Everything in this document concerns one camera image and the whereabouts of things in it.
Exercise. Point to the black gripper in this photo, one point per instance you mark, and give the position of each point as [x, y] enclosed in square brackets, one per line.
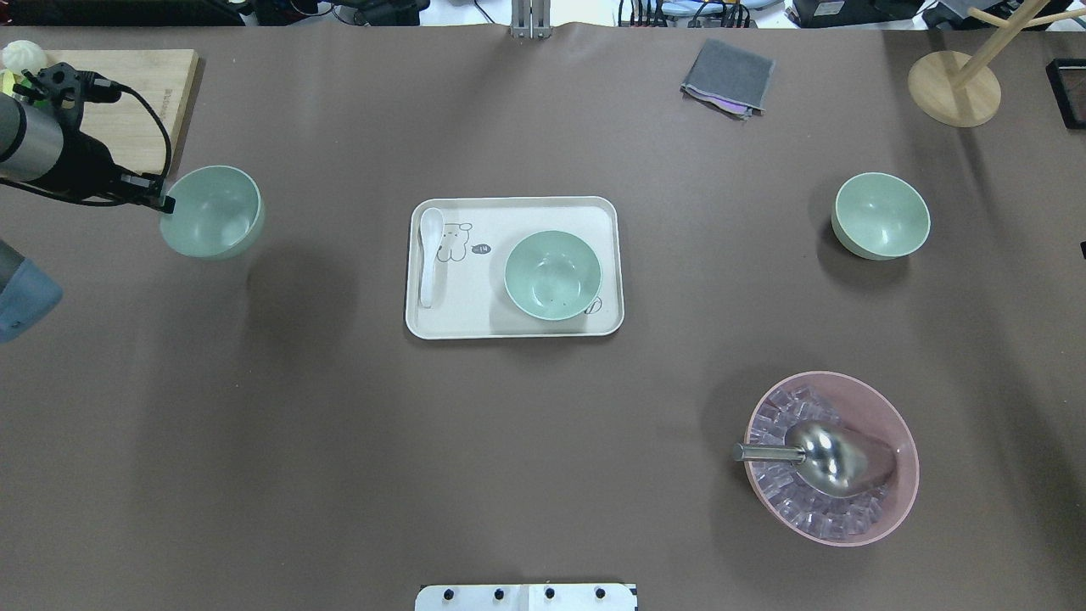
[86, 164]

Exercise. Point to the green bowl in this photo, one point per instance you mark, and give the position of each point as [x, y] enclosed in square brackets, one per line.
[879, 217]
[218, 213]
[552, 275]

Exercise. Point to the white steamed bun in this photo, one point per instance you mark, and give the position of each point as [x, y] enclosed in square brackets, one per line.
[20, 55]

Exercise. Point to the white ceramic spoon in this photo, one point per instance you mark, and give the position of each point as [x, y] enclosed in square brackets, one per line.
[432, 229]

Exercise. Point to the cream serving tray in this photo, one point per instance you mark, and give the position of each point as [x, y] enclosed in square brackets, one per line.
[469, 299]

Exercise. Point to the green bowl on tray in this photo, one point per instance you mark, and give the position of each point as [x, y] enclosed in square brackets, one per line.
[552, 275]

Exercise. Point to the grey folded cloth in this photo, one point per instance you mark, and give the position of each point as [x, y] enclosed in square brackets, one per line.
[729, 78]

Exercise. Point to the pink bowl with ice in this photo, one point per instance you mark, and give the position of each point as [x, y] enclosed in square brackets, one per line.
[840, 399]

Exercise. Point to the metal ice scoop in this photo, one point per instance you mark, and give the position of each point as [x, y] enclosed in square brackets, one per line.
[830, 458]

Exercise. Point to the wooden mug tree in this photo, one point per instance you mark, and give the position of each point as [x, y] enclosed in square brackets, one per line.
[959, 89]

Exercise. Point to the black glass rack tray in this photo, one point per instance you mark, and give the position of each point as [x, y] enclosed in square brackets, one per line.
[1066, 77]

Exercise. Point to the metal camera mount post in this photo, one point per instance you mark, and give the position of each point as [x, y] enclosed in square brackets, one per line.
[531, 19]

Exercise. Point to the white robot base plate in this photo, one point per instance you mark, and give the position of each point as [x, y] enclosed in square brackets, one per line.
[591, 595]

